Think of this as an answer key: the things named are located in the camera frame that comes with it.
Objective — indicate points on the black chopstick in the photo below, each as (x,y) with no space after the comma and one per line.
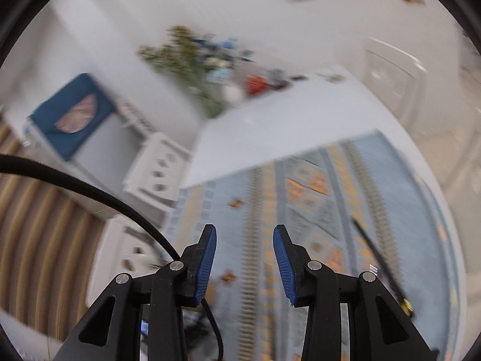
(366,240)

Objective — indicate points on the white dining chair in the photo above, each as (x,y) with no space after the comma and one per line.
(112,240)
(150,158)
(387,71)

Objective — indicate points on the glass vase with green stems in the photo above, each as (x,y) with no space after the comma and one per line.
(176,56)

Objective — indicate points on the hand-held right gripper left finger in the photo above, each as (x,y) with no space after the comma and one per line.
(206,263)

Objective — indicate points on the white refrigerator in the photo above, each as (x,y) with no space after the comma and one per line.
(97,158)

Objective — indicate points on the white vase with blue flowers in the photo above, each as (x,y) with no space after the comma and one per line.
(233,92)

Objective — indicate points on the grey phone stand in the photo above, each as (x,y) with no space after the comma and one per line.
(278,77)

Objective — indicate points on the black remote control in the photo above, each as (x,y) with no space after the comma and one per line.
(298,78)

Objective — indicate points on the red lidded teacup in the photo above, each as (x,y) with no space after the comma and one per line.
(255,84)

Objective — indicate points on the blue cloth with leaf print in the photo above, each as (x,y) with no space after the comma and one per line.
(67,143)

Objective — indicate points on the white storage rack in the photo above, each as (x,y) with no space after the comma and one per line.
(139,120)

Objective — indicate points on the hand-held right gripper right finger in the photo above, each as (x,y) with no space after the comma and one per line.
(285,267)

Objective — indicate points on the patterned blue tablecloth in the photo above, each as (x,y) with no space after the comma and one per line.
(338,203)

